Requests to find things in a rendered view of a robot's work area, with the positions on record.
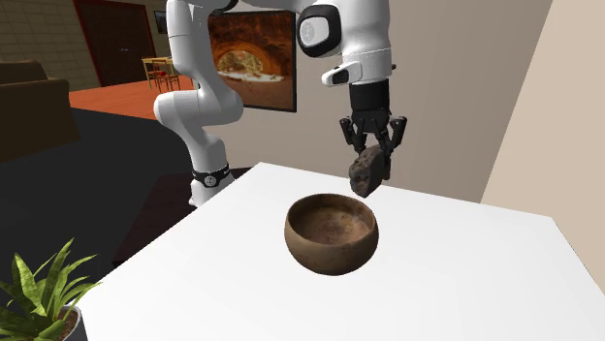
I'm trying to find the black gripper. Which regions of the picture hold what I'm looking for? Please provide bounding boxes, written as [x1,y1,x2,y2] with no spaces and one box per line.
[338,78,408,182]

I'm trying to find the dark brown lumpy rock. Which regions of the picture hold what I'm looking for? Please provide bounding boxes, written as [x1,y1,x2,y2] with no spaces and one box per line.
[348,144,387,199]

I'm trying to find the brown wooden bowl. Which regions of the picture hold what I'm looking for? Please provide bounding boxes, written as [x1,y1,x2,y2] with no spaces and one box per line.
[283,193,380,277]

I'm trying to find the wooden table with chairs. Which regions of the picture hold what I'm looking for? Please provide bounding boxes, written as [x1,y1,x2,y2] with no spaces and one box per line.
[141,56,181,94]

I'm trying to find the dark red door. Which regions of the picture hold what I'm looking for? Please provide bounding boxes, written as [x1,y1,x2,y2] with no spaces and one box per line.
[72,0,158,88]

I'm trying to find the brown sofa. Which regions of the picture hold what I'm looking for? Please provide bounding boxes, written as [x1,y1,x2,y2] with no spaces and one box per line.
[0,59,82,164]

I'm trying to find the green potted plant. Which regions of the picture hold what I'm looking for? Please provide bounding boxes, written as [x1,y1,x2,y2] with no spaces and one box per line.
[0,237,103,341]

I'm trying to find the orange cave wall picture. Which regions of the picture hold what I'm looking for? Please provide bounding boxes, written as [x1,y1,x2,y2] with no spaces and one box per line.
[207,10,299,114]

